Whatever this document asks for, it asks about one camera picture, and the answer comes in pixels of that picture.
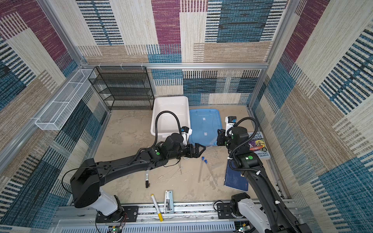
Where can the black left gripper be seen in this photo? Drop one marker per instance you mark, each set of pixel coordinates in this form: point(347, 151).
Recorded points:
point(195, 154)

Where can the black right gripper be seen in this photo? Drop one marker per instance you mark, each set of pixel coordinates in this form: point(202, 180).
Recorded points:
point(221, 136)

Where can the blue capped test tube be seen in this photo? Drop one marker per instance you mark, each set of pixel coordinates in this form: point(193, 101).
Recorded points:
point(211, 172)
point(200, 169)

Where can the white plastic storage bin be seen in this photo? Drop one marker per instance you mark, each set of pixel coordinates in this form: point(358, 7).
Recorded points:
point(167, 123)

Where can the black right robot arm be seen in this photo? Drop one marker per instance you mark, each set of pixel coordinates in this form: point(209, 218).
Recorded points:
point(273, 216)

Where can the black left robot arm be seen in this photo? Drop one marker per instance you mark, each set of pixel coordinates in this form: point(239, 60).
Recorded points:
point(91, 175)

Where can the blue plastic bin lid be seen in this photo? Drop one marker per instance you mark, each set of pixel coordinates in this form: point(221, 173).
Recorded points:
point(205, 124)

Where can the clear glass stirring rod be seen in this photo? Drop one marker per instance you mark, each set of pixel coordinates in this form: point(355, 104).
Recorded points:
point(166, 180)

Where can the colourful treehouse book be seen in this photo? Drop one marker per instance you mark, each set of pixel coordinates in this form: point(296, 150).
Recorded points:
point(258, 146)

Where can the dark blue book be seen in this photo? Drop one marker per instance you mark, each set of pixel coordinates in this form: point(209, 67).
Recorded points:
point(235, 180)

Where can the black marker pen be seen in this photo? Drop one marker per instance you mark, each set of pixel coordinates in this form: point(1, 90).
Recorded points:
point(147, 179)

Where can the white yellow marker pen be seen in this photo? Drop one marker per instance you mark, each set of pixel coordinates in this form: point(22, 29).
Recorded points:
point(157, 208)

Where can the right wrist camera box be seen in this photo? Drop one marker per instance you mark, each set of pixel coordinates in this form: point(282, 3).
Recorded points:
point(230, 121)

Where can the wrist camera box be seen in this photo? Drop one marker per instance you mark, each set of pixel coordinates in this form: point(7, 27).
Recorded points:
point(230, 121)
point(186, 132)

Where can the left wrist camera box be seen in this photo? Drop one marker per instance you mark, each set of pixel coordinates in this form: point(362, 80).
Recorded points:
point(186, 132)

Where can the metal clamp bracket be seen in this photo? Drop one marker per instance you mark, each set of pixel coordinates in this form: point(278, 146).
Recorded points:
point(168, 202)

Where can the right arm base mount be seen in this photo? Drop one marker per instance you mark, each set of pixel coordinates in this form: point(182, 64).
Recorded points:
point(231, 209)

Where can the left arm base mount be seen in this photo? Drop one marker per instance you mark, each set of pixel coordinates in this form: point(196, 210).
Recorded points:
point(124, 214)

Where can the black wire mesh shelf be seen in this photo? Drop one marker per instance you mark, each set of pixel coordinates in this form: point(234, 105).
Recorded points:
point(123, 88)

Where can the white wire mesh basket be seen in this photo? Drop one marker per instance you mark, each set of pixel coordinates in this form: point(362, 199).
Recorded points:
point(54, 117)

